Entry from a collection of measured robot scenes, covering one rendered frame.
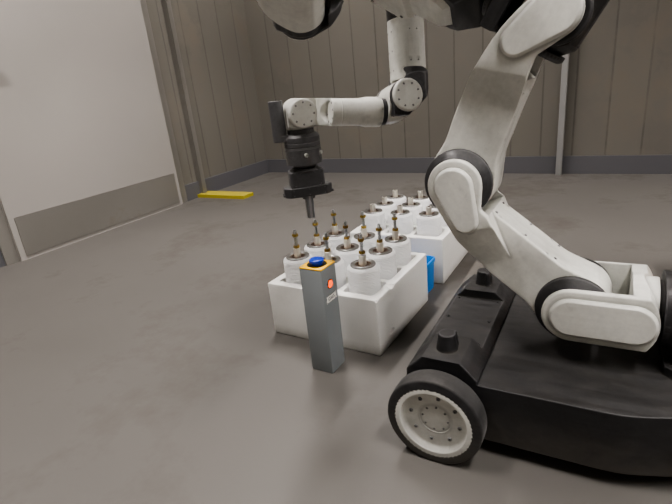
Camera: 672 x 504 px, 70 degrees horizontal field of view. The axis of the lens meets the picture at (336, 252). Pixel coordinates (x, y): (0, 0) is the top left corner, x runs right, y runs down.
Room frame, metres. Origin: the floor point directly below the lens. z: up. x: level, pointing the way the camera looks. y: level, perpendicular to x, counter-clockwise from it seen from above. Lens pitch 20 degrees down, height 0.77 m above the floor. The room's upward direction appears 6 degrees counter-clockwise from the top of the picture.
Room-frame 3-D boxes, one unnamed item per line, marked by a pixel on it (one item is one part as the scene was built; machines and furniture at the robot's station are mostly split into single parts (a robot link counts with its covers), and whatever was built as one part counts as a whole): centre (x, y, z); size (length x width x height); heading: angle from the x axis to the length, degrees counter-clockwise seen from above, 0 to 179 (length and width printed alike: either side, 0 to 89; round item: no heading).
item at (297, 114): (1.18, 0.07, 0.68); 0.11 x 0.11 x 0.11; 13
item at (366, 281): (1.31, -0.08, 0.16); 0.10 x 0.10 x 0.18
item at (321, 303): (1.19, 0.05, 0.16); 0.07 x 0.07 x 0.31; 57
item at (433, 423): (0.81, -0.17, 0.10); 0.20 x 0.05 x 0.20; 59
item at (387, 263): (1.41, -0.14, 0.16); 0.10 x 0.10 x 0.18
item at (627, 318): (0.89, -0.54, 0.28); 0.21 x 0.20 x 0.13; 59
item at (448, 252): (1.92, -0.33, 0.09); 0.39 x 0.39 x 0.18; 59
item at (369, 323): (1.47, -0.04, 0.09); 0.39 x 0.39 x 0.18; 57
